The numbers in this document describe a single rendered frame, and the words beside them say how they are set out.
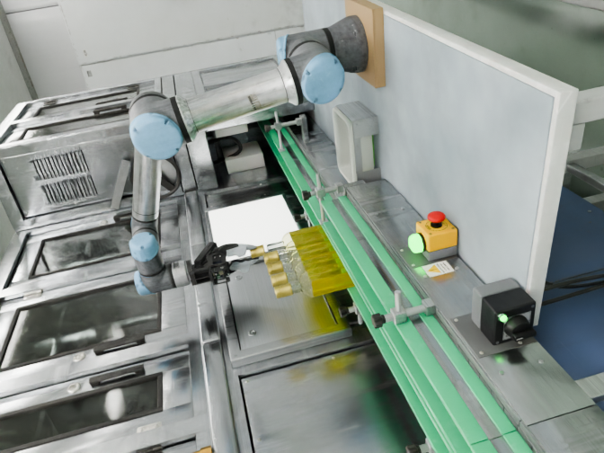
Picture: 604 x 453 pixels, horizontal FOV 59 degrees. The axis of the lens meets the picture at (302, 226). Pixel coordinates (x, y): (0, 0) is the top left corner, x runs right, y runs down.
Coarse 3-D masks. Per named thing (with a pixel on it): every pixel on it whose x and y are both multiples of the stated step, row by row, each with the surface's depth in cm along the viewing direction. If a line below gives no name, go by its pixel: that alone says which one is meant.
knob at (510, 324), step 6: (510, 318) 93; (516, 318) 92; (522, 318) 92; (510, 324) 92; (516, 324) 92; (522, 324) 91; (528, 324) 92; (504, 330) 94; (510, 330) 92; (516, 330) 92; (522, 330) 92; (528, 330) 92; (534, 330) 92; (510, 336) 93; (516, 336) 91; (522, 336) 91; (528, 336) 91
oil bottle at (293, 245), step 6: (318, 234) 161; (324, 234) 160; (294, 240) 159; (300, 240) 159; (306, 240) 159; (312, 240) 158; (318, 240) 158; (324, 240) 157; (288, 246) 158; (294, 246) 157; (300, 246) 156; (306, 246) 156; (288, 252) 157; (288, 258) 158
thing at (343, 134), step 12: (336, 108) 164; (336, 120) 169; (348, 120) 154; (336, 132) 171; (348, 132) 171; (336, 144) 173; (348, 144) 173; (348, 156) 176; (348, 168) 175; (348, 180) 168
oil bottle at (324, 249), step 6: (312, 246) 155; (318, 246) 155; (324, 246) 154; (330, 246) 154; (294, 252) 154; (300, 252) 154; (306, 252) 153; (312, 252) 153; (318, 252) 152; (324, 252) 152; (330, 252) 152; (294, 258) 152; (300, 258) 151; (306, 258) 151; (294, 264) 151; (294, 270) 153
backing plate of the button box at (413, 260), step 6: (408, 246) 126; (402, 252) 125; (408, 252) 124; (408, 258) 122; (414, 258) 122; (420, 258) 122; (426, 258) 121; (444, 258) 120; (450, 258) 120; (408, 264) 120; (414, 264) 120; (420, 264) 119; (426, 264) 119
